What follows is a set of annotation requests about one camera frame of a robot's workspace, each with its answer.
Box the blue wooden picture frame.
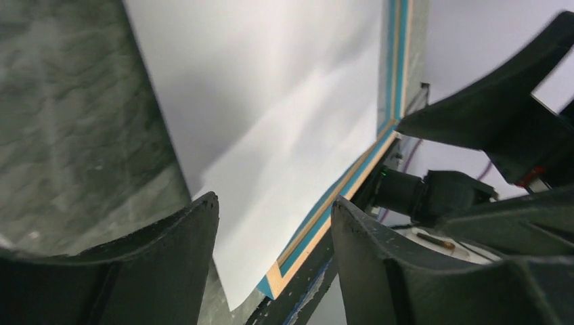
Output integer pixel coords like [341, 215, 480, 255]
[257, 1, 415, 299]

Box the landscape photo print board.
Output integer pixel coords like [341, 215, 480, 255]
[125, 1, 387, 310]

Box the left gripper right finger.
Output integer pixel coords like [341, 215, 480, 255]
[331, 197, 573, 324]

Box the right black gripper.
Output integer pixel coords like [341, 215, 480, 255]
[396, 11, 573, 256]

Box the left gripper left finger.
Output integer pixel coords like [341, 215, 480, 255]
[1, 192, 219, 324]

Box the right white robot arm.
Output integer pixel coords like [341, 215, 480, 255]
[374, 11, 573, 256]

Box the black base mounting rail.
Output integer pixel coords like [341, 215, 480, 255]
[243, 136, 401, 324]

